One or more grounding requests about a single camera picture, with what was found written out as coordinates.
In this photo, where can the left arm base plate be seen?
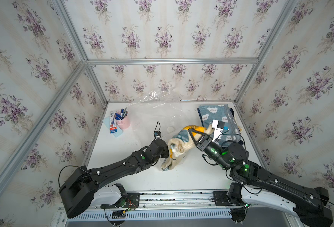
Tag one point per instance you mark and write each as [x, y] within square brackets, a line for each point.
[130, 201]

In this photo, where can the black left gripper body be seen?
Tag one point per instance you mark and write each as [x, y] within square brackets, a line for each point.
[163, 154]

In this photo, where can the clear plastic vacuum bag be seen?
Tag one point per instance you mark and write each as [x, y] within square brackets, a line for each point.
[156, 111]

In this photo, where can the beige flower pattern blanket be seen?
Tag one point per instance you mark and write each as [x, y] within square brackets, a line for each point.
[180, 144]

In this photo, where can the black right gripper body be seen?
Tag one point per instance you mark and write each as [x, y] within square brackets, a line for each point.
[218, 154]

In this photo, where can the pink pen cup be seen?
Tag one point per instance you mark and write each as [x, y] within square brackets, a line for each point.
[122, 123]

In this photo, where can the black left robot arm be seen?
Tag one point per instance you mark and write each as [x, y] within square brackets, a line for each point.
[78, 191]

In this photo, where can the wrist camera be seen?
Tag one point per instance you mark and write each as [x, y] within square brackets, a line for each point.
[219, 127]
[157, 134]

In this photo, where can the white vacuum bag valve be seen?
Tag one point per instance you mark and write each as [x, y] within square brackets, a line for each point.
[170, 129]

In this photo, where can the teal bear pattern blanket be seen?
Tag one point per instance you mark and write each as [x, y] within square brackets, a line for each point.
[224, 113]

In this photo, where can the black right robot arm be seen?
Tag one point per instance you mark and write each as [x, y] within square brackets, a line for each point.
[253, 184]

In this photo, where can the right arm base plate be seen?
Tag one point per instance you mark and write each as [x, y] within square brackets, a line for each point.
[227, 198]

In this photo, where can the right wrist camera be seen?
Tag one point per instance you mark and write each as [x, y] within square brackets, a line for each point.
[219, 127]

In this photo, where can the aluminium frame crossbar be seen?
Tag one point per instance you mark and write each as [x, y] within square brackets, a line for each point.
[167, 61]

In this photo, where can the blue pens in cup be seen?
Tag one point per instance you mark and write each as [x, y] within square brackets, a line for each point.
[123, 113]

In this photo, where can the aluminium mounting rail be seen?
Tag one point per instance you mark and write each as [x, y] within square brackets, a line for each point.
[191, 199]

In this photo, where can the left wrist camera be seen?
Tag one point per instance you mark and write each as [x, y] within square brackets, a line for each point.
[157, 134]

